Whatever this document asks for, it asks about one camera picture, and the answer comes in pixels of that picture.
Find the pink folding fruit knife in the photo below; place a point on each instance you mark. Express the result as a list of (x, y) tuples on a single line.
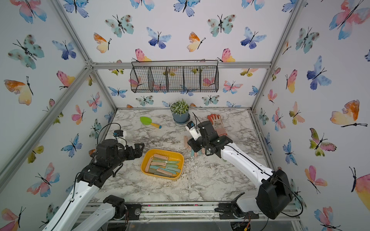
[(186, 142)]

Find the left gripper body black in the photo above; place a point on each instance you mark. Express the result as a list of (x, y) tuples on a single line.
[(123, 155)]

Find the yellow storage box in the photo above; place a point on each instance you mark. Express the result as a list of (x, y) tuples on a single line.
[(163, 164)]

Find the potted green plant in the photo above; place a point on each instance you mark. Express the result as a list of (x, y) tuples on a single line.
[(180, 111)]

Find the black wire wall basket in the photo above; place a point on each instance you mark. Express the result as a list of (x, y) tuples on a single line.
[(186, 77)]

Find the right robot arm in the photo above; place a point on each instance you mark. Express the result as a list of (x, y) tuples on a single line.
[(273, 190)]

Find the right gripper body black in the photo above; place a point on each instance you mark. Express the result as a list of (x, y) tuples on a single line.
[(200, 144)]

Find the green yellow toy trowel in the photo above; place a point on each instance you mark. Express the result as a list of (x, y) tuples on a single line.
[(148, 121)]

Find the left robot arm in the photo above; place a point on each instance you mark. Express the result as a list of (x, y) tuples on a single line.
[(86, 185)]

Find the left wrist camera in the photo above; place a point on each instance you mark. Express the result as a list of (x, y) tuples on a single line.
[(120, 133)]

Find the aluminium front rail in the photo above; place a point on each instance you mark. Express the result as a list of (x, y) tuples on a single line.
[(170, 212)]

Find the red white garden glove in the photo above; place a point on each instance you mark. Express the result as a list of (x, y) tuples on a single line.
[(217, 124)]

